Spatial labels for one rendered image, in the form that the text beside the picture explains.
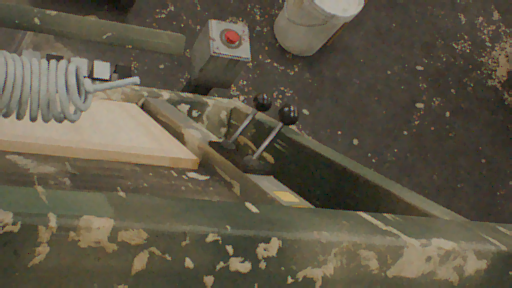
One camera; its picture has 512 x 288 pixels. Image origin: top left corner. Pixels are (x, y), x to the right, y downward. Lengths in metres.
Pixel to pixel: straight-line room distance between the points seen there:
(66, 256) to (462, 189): 3.00
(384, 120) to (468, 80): 0.66
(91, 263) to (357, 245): 0.25
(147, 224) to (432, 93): 3.13
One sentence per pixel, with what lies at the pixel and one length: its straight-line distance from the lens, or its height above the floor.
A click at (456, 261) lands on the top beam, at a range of 0.78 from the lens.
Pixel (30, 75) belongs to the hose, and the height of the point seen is 1.83.
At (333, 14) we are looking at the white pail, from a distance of 3.07.
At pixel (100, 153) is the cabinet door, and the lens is 1.25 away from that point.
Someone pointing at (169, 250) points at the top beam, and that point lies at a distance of 0.63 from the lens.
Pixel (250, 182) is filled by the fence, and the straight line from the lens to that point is 1.13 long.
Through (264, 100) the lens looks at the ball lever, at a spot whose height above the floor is 1.43.
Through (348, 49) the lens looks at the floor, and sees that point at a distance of 3.53.
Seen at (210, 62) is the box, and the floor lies 0.89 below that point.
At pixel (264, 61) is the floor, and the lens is 3.24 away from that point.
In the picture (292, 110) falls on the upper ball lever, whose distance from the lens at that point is 1.19.
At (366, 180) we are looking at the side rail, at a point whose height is 1.47.
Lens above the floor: 2.44
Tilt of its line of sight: 54 degrees down
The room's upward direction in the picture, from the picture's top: 43 degrees clockwise
